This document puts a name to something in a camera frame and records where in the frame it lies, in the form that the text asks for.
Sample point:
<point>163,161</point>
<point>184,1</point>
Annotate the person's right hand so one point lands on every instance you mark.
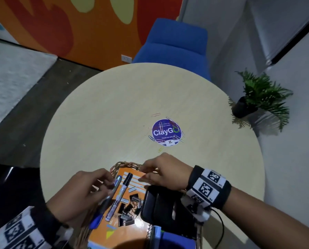
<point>170,171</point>

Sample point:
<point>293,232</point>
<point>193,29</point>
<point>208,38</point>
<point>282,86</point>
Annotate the person's left hand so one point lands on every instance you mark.
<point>76,194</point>

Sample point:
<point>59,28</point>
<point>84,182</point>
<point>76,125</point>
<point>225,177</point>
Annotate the person's left fingers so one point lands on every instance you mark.
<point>102,176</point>

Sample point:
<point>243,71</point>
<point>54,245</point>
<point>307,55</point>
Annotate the person's right thumb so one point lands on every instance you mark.
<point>149,178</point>

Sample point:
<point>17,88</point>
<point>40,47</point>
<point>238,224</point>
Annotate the blue pen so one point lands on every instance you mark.
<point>104,206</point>

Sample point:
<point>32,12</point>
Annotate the person's right forearm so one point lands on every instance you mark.
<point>268,217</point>

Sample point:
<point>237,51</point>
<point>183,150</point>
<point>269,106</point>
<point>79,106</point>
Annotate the woven wicker basket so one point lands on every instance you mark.
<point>123,164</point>

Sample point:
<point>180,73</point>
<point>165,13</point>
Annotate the white marker with black cap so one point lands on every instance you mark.
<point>120,194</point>

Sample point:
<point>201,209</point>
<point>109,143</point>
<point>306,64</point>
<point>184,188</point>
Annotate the black stapler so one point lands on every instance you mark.
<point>162,207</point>

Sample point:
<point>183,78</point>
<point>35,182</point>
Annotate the pile of black binder clips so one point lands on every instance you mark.
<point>129,207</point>

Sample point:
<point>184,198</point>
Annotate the round purple sticker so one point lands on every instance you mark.
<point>167,132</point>

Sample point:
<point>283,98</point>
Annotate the scatter of coloured paper clips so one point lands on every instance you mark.
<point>176,136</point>

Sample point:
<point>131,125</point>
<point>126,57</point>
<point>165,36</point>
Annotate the orange notebook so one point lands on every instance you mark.
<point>128,233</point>

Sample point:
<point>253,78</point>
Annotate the black marker-tagged right wristband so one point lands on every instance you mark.
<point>208,186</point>

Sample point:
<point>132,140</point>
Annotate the black marker-tagged wristband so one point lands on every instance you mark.
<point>208,186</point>
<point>22,230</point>

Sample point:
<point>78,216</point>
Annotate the pink paper clip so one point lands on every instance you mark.
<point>156,114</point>

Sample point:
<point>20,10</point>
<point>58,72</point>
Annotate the blue spiral notebook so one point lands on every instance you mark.
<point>170,241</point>

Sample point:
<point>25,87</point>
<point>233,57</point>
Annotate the black chair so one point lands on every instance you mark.
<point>12,189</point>

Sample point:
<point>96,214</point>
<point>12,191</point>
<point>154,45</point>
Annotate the black marker-tagged left wristband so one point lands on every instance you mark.
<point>22,230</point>

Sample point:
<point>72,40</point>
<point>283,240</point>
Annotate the black plant pot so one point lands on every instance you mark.
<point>243,107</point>

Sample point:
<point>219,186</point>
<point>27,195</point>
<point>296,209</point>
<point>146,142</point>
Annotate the blue upholstered chair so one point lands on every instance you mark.
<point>177,49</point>

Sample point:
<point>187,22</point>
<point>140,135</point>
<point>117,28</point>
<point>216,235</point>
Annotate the grey rug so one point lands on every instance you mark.
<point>12,77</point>

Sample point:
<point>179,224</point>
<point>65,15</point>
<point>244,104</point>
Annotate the green fern plant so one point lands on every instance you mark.
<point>268,95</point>

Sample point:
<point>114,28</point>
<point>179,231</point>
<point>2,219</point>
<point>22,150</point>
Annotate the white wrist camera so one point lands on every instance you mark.
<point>197,208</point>

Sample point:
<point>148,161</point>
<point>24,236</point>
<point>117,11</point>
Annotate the white wall outlet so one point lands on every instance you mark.
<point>126,58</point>

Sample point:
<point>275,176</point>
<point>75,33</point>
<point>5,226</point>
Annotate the white board with black frame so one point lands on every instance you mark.
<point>284,23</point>

